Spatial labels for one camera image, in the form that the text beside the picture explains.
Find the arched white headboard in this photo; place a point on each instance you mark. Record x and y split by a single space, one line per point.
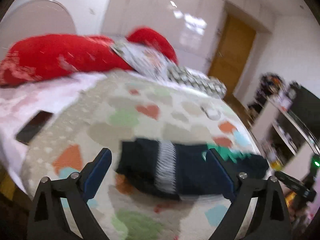
34 18

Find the white shelf unit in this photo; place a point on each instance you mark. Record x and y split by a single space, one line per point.
285 142

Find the dark navy striped pants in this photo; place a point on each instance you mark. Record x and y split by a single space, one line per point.
168 170

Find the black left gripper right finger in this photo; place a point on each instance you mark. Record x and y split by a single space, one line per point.
270 219

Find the black smartphone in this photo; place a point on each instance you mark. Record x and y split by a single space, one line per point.
33 127

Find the floral grey pillow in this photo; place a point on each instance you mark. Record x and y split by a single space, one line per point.
145 60

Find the large red pillow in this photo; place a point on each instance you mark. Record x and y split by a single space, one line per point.
47 57

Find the white glossy wardrobe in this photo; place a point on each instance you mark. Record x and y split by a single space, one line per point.
190 26

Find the small red pillow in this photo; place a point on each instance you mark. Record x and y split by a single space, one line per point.
150 38

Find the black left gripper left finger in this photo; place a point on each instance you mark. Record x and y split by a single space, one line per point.
47 219

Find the brown wooden door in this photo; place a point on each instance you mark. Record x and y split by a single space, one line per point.
232 52

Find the heart patterned quilt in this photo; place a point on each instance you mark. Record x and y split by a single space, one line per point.
124 107

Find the olive white dotted bolster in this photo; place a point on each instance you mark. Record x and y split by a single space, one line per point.
197 81

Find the black cabinet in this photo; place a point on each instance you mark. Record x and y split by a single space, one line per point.
305 107

